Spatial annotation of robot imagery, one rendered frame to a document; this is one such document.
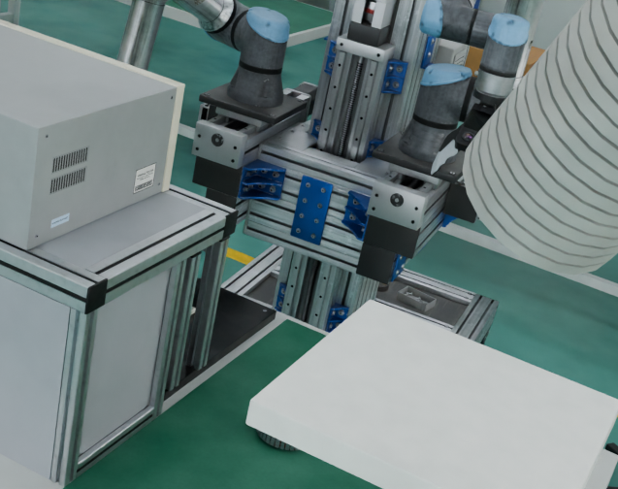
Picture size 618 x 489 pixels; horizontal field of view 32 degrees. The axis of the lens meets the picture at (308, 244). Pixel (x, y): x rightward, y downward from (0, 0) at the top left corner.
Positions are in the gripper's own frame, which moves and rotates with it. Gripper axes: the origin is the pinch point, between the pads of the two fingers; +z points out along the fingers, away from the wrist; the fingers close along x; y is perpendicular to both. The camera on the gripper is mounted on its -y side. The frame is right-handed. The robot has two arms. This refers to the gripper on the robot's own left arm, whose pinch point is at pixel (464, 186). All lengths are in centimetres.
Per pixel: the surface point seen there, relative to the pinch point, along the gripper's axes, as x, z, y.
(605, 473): -45, 40, -19
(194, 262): 34, 11, -51
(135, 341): 35, 21, -67
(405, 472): -21, -5, -110
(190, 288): 34, 17, -50
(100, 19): 349, 116, 429
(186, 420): 28, 40, -56
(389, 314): -8, -5, -76
